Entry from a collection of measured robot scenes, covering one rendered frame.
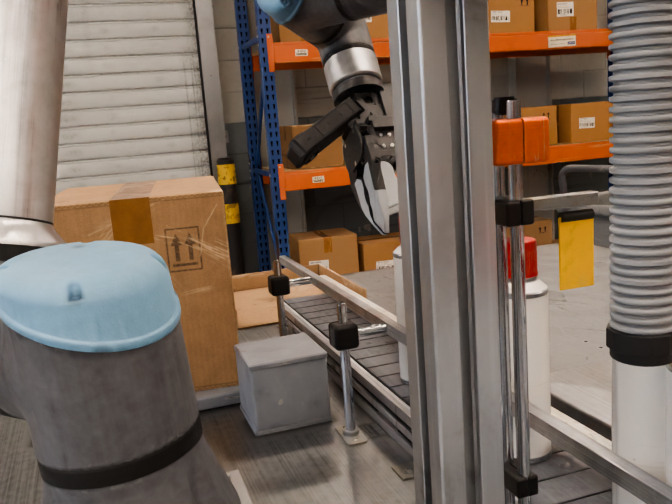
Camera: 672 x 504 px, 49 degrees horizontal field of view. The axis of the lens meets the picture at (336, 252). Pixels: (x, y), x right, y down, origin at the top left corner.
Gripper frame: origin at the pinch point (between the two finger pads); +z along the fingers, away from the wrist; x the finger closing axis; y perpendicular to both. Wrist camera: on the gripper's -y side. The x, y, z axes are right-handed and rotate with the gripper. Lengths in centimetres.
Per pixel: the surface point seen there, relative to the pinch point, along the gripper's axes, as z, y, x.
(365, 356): 14.0, -1.6, 12.4
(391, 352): 14.2, 2.1, 12.2
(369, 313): 10.7, -3.3, 2.2
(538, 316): 20.2, 1.8, -25.8
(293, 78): -229, 99, 313
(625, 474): 34, -3, -37
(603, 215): -45, 145, 134
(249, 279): -19, -3, 74
